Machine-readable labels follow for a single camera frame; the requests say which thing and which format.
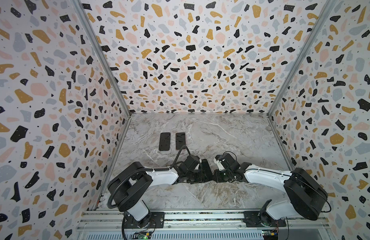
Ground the left green circuit board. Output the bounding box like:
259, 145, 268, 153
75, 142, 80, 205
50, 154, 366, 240
131, 232, 152, 240

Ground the right corner aluminium post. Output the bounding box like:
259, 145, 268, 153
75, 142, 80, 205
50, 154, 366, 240
267, 0, 335, 119

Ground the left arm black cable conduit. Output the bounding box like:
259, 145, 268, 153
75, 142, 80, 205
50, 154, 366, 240
106, 145, 192, 209

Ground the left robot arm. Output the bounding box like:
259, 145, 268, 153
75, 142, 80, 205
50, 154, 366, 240
107, 155, 208, 222

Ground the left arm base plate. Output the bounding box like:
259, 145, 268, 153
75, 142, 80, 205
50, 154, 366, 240
123, 212, 165, 230

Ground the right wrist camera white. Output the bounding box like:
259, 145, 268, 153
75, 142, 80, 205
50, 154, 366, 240
214, 158, 225, 171

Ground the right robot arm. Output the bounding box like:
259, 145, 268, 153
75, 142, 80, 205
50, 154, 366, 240
214, 152, 328, 226

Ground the black phone case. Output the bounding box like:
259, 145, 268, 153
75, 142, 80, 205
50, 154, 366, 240
159, 132, 171, 152

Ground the corner aluminium post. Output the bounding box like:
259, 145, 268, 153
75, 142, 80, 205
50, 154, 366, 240
267, 0, 335, 119
71, 0, 131, 119

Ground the right circuit board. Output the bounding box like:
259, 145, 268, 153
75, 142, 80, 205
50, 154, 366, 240
262, 231, 278, 240

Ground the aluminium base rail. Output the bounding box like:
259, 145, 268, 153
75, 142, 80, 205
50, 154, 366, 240
76, 210, 335, 240

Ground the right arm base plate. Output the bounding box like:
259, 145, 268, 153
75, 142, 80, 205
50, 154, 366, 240
243, 211, 286, 228

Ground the left corner aluminium post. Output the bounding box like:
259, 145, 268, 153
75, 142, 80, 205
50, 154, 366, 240
71, 0, 131, 119

